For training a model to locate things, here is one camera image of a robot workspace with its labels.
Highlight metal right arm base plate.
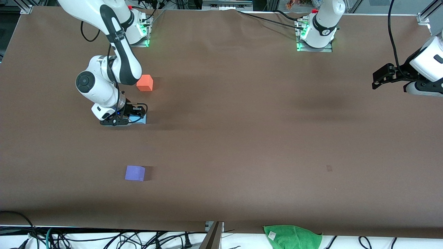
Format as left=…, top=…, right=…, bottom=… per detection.
left=125, top=16, right=150, bottom=47

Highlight long black table cable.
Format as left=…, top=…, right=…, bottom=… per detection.
left=237, top=10, right=305, bottom=31

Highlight black looped floor cable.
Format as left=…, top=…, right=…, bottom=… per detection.
left=0, top=211, right=39, bottom=249

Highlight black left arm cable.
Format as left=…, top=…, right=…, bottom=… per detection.
left=387, top=0, right=411, bottom=76

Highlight grey metal post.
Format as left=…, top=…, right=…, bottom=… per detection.
left=199, top=221, right=224, bottom=249

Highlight short black table cable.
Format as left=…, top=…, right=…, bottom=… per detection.
left=275, top=10, right=302, bottom=20

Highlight purple block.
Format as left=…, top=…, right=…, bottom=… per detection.
left=125, top=165, right=146, bottom=182

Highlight green cloth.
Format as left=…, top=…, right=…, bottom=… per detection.
left=263, top=225, right=323, bottom=249

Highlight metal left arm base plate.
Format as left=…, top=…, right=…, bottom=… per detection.
left=296, top=19, right=333, bottom=53

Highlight brown paper table cover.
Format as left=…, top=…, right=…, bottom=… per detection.
left=0, top=6, right=443, bottom=239

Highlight orange block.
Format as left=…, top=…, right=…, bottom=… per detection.
left=136, top=74, right=154, bottom=92

